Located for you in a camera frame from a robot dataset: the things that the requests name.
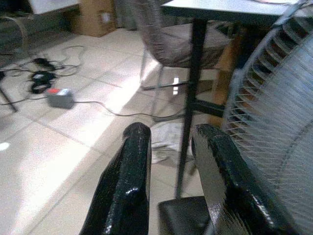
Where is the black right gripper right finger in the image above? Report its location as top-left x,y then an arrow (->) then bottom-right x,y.
191,123 -> 298,235

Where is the white table with black legs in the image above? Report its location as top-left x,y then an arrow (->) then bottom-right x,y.
160,0 -> 313,199

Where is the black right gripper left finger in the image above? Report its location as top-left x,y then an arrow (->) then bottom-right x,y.
79,122 -> 152,235

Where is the grey power adapter box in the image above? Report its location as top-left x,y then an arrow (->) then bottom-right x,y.
46,88 -> 75,109

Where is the dark woven chair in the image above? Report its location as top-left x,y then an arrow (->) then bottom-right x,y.
0,13 -> 32,113

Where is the brown string-woven chair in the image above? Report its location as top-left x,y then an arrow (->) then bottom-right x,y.
129,0 -> 235,123

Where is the white crumpled cloth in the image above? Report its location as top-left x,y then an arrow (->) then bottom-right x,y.
151,122 -> 194,164

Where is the black coiled cable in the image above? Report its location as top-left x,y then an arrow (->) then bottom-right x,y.
29,57 -> 58,94

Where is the cardboard box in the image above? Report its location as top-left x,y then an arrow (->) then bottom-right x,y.
62,0 -> 118,38

